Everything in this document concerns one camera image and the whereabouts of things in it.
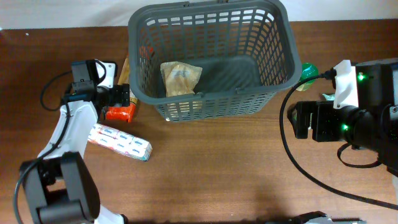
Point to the beige grain pouch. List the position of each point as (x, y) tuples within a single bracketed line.
[(179, 78)]

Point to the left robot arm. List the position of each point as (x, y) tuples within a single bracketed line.
[(57, 184)]

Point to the tissue pocket packs bundle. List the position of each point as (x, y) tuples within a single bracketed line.
[(120, 142)]

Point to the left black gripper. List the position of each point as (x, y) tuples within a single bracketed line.
[(121, 94)]

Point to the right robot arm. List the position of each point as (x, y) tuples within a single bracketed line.
[(363, 113)]

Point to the orange snack packet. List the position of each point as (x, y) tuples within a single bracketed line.
[(123, 113)]

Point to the grey plastic shopping basket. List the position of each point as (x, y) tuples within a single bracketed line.
[(246, 50)]

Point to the green lid glass jar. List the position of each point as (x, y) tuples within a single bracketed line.
[(308, 70)]

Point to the pale green foil packet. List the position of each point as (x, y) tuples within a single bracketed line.
[(328, 97)]

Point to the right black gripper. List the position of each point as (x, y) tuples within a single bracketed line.
[(321, 112)]

